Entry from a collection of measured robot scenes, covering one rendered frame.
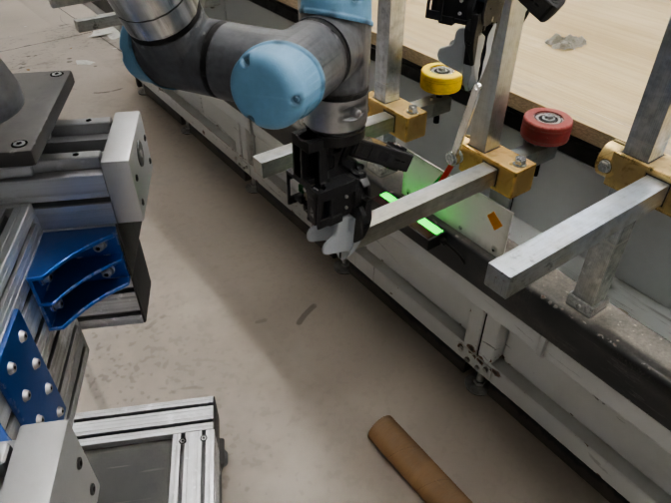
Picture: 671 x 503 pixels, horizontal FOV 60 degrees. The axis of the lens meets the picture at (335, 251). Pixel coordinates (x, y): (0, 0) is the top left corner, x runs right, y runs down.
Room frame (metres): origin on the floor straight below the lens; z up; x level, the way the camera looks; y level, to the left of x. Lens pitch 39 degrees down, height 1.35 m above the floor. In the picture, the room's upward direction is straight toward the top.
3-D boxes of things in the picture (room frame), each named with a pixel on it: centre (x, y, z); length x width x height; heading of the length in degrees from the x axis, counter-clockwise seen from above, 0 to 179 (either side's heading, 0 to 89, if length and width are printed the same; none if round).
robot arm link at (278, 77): (0.55, 0.06, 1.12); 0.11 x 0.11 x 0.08; 65
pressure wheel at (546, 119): (0.89, -0.35, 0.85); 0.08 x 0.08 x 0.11
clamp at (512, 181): (0.84, -0.26, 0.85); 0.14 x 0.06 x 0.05; 36
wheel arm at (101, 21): (1.78, 0.54, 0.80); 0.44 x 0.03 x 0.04; 126
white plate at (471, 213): (0.87, -0.21, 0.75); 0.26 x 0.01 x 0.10; 36
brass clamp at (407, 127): (1.05, -0.11, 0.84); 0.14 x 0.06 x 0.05; 36
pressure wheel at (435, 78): (1.09, -0.20, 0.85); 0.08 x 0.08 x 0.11
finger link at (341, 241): (0.62, 0.00, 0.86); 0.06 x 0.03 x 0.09; 126
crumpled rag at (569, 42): (1.24, -0.49, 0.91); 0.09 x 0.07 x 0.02; 93
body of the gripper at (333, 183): (0.63, 0.01, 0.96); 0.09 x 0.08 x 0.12; 126
